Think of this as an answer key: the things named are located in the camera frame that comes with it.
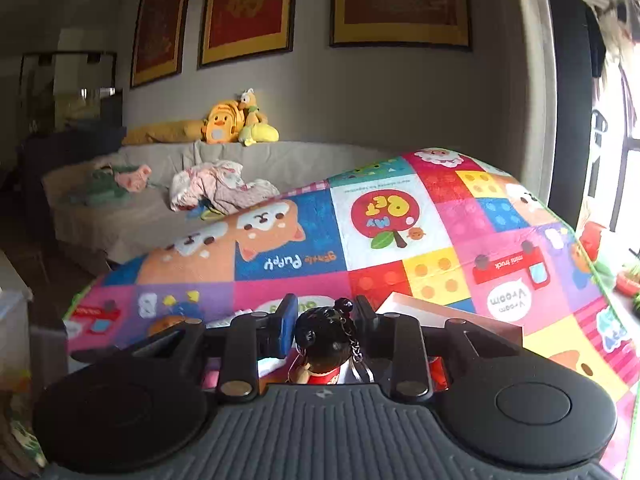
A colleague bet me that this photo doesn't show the colourful printed play mat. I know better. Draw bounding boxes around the colourful printed play mat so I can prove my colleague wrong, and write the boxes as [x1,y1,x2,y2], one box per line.
[64,147,640,478]

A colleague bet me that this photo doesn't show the yellow long pillow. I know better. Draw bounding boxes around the yellow long pillow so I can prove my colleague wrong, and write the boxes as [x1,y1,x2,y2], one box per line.
[121,120,207,146]

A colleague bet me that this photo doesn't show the red doll keychain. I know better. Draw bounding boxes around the red doll keychain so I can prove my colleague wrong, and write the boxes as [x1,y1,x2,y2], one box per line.
[286,297,376,386]

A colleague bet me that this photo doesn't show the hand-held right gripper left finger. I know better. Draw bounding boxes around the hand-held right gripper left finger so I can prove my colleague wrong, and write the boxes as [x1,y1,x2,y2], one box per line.
[129,292,300,403]

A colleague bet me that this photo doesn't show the dark framed mirror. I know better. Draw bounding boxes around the dark framed mirror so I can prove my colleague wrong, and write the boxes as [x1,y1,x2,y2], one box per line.
[19,51,123,136]

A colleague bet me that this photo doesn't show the yellow plush toy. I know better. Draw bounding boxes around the yellow plush toy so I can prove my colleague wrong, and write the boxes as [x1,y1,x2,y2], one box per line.
[236,88,280,147]

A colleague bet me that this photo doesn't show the pile of pink clothes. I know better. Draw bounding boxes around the pile of pink clothes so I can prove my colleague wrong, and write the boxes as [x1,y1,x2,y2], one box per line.
[169,160,281,221]

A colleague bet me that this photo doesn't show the black framed window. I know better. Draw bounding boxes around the black framed window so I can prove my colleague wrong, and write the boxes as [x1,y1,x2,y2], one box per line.
[575,0,640,241]

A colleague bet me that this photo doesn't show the yellow duck plush backpack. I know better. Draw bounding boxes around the yellow duck plush backpack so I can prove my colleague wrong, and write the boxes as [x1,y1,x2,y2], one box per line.
[201,101,247,146]

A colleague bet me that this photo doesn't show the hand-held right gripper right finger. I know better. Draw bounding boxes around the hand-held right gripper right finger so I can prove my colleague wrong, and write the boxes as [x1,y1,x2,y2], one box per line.
[351,294,523,402]

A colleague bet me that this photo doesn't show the white cardboard box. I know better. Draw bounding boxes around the white cardboard box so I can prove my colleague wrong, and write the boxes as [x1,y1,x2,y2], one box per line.
[377,291,524,347]

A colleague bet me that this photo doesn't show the green and pink cloth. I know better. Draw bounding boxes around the green and pink cloth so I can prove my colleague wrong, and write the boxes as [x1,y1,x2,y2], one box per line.
[62,162,153,207]

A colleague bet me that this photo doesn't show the grey sofa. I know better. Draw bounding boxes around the grey sofa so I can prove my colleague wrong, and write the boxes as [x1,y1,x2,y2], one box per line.
[41,140,401,266]

